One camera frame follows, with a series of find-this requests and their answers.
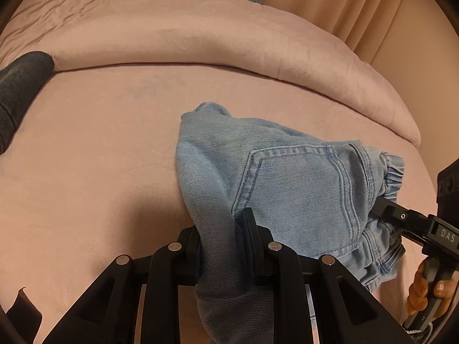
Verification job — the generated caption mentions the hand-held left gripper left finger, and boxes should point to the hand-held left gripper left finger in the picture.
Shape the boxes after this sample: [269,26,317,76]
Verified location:
[41,226,203,344]

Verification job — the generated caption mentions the pink folded duvet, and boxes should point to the pink folded duvet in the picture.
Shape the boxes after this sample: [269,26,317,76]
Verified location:
[0,0,422,147]

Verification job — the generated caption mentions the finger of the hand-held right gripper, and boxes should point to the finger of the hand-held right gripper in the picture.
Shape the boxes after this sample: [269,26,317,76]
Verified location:
[372,199,436,246]

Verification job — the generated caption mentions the dark grey cloth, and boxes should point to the dark grey cloth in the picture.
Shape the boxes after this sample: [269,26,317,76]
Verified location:
[0,51,55,155]

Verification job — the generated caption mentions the person's right hand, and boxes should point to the person's right hand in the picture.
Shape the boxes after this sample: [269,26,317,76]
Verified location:
[408,261,456,319]

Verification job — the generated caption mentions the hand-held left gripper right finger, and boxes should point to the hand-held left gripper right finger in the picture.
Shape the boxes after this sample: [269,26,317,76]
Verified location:
[241,208,397,344]

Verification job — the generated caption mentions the beige curtain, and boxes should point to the beige curtain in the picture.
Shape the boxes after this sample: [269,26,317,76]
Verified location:
[262,0,457,173]

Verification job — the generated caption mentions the black flat object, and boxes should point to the black flat object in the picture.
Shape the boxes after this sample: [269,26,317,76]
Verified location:
[6,287,44,344]

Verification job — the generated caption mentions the light blue denim pants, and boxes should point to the light blue denim pants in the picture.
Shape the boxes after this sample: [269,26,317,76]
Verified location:
[175,102,407,344]

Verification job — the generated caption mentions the pink bed sheet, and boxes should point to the pink bed sheet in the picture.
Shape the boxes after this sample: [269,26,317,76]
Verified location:
[0,62,459,344]

